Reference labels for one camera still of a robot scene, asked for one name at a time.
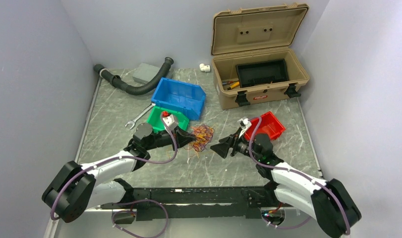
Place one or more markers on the grey flat block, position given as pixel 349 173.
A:
pixel 145 73

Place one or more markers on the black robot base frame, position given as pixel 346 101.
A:
pixel 250 202

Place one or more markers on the tan plastic toolbox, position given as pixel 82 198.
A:
pixel 254 35

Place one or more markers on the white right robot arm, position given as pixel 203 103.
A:
pixel 327 202

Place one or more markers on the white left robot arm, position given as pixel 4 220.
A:
pixel 78 187

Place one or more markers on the black toolbox tray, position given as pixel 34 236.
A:
pixel 265 72

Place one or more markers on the red plastic bin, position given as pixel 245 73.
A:
pixel 269 125

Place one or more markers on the silver open-end wrench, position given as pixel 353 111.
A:
pixel 131 123

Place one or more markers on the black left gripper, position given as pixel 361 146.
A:
pixel 183 138

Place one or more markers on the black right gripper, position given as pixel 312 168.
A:
pixel 226 143

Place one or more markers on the yellow handled screwdriver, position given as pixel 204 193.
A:
pixel 229 85

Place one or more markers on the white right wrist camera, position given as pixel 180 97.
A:
pixel 245 124

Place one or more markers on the green plastic bin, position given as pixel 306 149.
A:
pixel 157 115

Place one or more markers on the white pipe elbow fitting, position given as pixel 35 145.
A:
pixel 204 67

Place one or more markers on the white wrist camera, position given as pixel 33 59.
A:
pixel 169 120
pixel 245 124

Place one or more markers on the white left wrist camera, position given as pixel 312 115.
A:
pixel 169 120

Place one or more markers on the blue plastic bin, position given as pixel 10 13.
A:
pixel 183 97

